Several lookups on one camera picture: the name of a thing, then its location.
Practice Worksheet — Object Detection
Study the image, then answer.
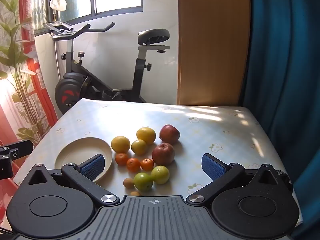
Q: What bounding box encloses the green lime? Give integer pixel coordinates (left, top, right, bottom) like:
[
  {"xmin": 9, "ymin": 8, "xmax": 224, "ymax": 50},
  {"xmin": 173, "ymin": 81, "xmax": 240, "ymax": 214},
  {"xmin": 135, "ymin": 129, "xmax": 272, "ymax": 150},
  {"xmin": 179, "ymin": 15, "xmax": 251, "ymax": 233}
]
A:
[{"xmin": 134, "ymin": 172, "xmax": 153, "ymax": 192}]

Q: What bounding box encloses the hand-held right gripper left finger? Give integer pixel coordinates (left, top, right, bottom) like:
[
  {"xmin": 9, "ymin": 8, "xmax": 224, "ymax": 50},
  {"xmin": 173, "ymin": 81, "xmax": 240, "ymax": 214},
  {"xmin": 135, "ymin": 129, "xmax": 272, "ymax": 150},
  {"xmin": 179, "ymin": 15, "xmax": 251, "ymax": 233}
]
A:
[{"xmin": 19, "ymin": 154, "xmax": 120, "ymax": 205}]

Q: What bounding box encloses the metal pipe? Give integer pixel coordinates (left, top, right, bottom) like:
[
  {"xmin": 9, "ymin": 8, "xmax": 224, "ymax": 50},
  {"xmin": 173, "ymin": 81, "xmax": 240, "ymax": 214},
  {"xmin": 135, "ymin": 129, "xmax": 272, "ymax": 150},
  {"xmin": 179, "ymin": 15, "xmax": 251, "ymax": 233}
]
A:
[{"xmin": 56, "ymin": 40, "xmax": 61, "ymax": 79}]

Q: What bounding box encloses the dark red apple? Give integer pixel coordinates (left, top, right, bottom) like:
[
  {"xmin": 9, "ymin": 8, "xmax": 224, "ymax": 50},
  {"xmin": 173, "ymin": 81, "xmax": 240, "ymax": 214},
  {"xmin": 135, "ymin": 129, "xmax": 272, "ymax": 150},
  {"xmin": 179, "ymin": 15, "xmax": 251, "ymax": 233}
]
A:
[{"xmin": 159, "ymin": 124, "xmax": 181, "ymax": 143}]

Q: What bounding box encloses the wooden cabinet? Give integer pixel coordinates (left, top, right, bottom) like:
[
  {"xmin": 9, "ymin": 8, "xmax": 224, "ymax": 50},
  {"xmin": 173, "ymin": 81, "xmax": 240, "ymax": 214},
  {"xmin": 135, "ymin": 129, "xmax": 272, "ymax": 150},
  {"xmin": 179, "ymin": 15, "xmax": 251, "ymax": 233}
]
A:
[{"xmin": 177, "ymin": 0, "xmax": 251, "ymax": 106}]

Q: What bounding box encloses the printed plant backdrop cloth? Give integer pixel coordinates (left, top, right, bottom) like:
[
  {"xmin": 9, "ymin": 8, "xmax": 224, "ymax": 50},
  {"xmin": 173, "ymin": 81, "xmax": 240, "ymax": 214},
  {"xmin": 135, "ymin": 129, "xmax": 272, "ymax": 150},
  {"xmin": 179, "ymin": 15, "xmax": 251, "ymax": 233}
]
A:
[{"xmin": 0, "ymin": 0, "xmax": 59, "ymax": 220}]

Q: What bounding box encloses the yellow-green jujube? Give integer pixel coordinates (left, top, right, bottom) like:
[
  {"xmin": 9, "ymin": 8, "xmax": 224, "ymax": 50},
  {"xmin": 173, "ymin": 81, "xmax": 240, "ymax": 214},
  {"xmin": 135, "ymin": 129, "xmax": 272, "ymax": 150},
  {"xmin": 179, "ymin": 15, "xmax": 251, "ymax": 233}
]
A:
[{"xmin": 151, "ymin": 165, "xmax": 170, "ymax": 185}]

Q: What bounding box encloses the small orange tangerine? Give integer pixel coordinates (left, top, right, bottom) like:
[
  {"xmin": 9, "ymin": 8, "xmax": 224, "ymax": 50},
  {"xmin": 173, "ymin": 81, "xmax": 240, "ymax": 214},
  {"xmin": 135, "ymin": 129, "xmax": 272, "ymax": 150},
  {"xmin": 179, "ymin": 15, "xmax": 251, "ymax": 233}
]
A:
[
  {"xmin": 115, "ymin": 153, "xmax": 129, "ymax": 166},
  {"xmin": 126, "ymin": 157, "xmax": 141, "ymax": 173},
  {"xmin": 140, "ymin": 158, "xmax": 154, "ymax": 171}
]

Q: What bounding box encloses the black exercise bike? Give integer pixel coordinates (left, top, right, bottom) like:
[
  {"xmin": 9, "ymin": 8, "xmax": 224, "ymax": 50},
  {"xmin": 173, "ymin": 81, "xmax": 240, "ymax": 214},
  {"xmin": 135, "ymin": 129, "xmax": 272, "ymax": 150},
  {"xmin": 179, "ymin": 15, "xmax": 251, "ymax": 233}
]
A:
[{"xmin": 42, "ymin": 22, "xmax": 170, "ymax": 114}]

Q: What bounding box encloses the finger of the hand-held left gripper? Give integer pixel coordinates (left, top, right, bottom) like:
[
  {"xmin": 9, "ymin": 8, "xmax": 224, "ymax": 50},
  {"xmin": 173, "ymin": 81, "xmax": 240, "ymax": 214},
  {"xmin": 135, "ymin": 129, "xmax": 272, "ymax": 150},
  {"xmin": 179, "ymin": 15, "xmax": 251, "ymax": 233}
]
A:
[{"xmin": 0, "ymin": 140, "xmax": 34, "ymax": 179}]

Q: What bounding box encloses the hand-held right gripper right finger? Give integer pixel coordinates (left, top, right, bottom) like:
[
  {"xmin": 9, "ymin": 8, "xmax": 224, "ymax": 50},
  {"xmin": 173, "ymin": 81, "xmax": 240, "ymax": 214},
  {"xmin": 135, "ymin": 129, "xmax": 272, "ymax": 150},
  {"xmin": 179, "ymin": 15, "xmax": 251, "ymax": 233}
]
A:
[{"xmin": 186, "ymin": 153, "xmax": 293, "ymax": 205}]

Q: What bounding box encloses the floral tablecloth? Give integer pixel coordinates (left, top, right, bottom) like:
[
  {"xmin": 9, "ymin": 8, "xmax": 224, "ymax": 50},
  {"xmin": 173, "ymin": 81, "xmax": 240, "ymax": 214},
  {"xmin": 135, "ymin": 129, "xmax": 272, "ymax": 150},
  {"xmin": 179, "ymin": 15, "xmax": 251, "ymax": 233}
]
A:
[{"xmin": 12, "ymin": 98, "xmax": 303, "ymax": 228}]

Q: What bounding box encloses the small yellow plum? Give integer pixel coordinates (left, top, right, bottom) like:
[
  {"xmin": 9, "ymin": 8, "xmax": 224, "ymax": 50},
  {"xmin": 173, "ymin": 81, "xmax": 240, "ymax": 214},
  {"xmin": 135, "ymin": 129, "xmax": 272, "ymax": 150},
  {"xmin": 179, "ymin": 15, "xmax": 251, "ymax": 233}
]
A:
[{"xmin": 131, "ymin": 139, "xmax": 147, "ymax": 155}]

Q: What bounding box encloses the blue curtain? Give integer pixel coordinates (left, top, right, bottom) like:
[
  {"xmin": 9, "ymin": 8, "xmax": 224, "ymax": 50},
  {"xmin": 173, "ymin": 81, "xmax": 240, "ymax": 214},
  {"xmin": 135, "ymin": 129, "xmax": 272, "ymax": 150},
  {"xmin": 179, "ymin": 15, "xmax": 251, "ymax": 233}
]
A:
[{"xmin": 241, "ymin": 0, "xmax": 320, "ymax": 240}]

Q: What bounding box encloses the brownish red apple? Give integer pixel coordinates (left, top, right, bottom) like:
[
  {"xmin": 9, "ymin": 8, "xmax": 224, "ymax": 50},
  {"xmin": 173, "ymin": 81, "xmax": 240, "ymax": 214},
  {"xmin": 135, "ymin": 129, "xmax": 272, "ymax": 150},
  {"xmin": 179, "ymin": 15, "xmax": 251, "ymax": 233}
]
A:
[{"xmin": 152, "ymin": 142, "xmax": 175, "ymax": 166}]

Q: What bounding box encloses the white covered lamp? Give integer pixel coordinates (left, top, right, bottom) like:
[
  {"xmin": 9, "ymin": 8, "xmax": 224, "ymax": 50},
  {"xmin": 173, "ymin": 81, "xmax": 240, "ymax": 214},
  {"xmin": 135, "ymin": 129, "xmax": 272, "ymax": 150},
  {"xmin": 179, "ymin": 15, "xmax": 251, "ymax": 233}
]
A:
[{"xmin": 49, "ymin": 0, "xmax": 67, "ymax": 22}]

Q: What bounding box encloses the cream round plate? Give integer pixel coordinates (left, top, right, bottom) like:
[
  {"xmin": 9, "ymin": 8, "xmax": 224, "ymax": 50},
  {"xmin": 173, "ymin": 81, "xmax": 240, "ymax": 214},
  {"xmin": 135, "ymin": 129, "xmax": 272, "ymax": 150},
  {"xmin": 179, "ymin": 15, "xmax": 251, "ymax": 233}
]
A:
[{"xmin": 54, "ymin": 137, "xmax": 113, "ymax": 183}]

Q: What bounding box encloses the large yellow lemon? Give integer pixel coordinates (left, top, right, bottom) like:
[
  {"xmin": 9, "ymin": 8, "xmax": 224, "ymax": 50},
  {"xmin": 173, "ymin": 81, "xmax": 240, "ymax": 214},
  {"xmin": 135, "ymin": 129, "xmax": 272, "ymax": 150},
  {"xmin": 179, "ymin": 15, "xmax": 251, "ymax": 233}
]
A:
[{"xmin": 136, "ymin": 127, "xmax": 157, "ymax": 145}]

